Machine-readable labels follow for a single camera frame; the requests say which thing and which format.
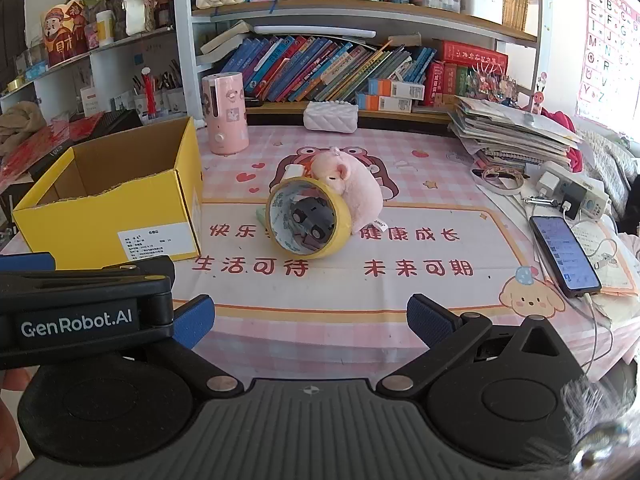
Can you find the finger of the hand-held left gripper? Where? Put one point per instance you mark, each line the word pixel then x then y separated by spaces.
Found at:
pixel 25 262
pixel 110 282

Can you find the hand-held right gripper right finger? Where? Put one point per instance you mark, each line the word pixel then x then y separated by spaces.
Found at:
pixel 427 317

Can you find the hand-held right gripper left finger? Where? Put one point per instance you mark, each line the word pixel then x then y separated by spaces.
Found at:
pixel 196 321

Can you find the yellow cardboard box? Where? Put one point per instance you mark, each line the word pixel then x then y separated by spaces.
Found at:
pixel 125 195

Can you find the yellow tape roll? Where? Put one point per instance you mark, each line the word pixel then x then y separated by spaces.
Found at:
pixel 340 220

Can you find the pink plush pig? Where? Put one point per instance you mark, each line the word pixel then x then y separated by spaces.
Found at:
pixel 360 195

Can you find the pink checked printed tablecloth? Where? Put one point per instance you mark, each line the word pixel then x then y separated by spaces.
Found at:
pixel 440 240

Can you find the red plastic bag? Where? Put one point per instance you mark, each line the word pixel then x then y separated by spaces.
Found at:
pixel 45 145

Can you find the beige crumpled cloth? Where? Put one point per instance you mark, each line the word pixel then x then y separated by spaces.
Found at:
pixel 22 125

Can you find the black smartphone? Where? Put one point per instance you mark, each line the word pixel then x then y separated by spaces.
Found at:
pixel 565 255

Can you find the black electronic keyboard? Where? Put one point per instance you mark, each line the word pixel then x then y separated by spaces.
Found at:
pixel 117 120

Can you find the white straw box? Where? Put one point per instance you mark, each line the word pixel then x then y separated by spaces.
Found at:
pixel 94 102

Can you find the white plug charger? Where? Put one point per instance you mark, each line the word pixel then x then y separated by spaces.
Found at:
pixel 549 182

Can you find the white pen holder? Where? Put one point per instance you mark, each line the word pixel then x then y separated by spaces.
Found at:
pixel 147 101
pixel 175 100

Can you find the black plug charger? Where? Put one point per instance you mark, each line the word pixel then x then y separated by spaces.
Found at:
pixel 575 197

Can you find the red tassel ornament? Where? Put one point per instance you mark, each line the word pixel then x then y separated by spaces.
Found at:
pixel 147 90

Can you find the stack of papers and notebooks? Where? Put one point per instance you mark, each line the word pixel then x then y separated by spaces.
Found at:
pixel 510 132

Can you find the white power strip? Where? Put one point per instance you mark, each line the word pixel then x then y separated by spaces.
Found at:
pixel 592 200

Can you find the pink cartoon humidifier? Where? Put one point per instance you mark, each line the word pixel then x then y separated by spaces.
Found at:
pixel 225 115

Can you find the grey fuzzy tuft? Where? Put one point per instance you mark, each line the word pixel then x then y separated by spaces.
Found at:
pixel 600 425

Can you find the orange and white box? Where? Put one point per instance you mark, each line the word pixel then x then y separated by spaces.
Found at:
pixel 387 104
pixel 395 89

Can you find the white side shelf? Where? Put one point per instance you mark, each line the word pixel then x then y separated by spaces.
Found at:
pixel 115 62

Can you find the fortune god decorated tin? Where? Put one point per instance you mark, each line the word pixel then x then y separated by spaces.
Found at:
pixel 65 35

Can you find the white bottle yellow label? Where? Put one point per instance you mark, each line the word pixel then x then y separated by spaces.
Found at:
pixel 105 27

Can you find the red boxed book set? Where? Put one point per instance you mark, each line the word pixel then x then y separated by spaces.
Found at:
pixel 470 67

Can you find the white wooden bookshelf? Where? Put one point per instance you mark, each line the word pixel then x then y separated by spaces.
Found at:
pixel 182 35

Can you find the white cloth lantern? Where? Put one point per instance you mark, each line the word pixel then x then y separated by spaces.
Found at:
pixel 140 7

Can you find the white marker container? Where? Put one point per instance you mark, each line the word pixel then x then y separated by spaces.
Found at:
pixel 481 2

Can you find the alphabet wall poster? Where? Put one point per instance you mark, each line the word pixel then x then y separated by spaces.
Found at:
pixel 607 50

